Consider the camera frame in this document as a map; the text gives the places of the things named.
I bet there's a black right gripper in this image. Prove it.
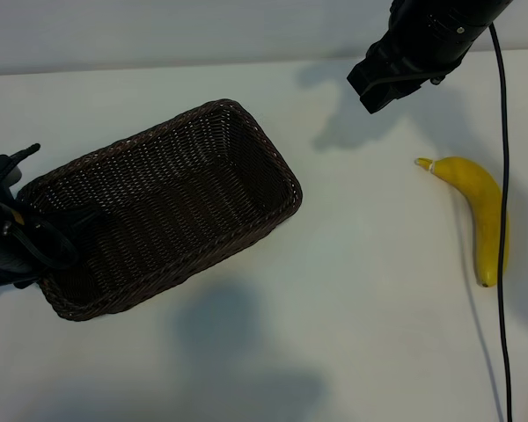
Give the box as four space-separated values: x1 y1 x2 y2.
346 0 463 114

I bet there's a dark brown wicker basket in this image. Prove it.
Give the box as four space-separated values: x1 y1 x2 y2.
16 98 304 322

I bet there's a thin black camera cable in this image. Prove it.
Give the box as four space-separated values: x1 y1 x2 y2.
489 25 514 422

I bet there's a black braided camera cable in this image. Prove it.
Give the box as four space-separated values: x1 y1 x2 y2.
6 142 41 166

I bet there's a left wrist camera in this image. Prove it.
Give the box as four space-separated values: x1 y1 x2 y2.
0 154 24 190

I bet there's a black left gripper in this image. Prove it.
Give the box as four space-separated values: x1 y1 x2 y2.
0 184 106 290

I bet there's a yellow banana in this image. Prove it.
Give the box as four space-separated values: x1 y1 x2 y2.
414 156 510 289

